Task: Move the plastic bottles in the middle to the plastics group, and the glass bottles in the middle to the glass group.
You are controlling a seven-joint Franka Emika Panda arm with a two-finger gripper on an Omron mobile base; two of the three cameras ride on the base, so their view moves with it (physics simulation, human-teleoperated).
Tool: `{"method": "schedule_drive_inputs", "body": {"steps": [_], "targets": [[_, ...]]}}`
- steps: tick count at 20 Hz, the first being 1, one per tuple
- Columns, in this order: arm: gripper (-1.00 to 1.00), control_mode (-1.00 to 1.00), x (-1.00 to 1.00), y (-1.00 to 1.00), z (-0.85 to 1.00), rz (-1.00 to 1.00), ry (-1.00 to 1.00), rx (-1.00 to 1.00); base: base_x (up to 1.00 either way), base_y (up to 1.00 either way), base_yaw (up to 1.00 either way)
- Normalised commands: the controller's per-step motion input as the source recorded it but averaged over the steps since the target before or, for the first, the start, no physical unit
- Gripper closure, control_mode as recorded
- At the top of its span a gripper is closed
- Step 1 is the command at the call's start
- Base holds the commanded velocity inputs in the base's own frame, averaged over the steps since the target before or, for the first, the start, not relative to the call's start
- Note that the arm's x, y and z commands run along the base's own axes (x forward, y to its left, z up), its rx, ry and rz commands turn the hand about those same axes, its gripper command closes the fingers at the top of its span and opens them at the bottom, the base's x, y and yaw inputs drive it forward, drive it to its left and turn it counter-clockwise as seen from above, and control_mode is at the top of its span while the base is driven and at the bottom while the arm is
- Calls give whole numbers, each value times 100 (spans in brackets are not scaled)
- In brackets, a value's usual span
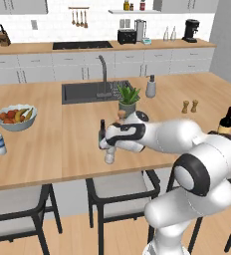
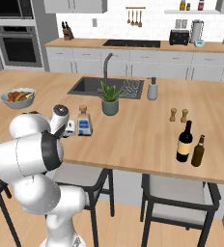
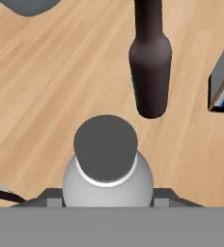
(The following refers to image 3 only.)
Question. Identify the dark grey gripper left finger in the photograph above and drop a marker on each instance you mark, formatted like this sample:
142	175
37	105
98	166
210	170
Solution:
49	198

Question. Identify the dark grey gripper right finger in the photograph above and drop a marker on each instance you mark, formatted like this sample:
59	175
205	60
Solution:
163	197

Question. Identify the white bottle with grey cap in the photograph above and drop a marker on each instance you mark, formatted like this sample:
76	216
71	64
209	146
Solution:
106	154

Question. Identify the black and white thin object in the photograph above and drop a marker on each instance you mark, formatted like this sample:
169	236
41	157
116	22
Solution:
1	191

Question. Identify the dark brown glass bottle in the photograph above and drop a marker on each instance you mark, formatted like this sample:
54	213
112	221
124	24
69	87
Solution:
151	64

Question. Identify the grey round object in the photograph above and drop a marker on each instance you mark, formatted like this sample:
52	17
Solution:
28	7

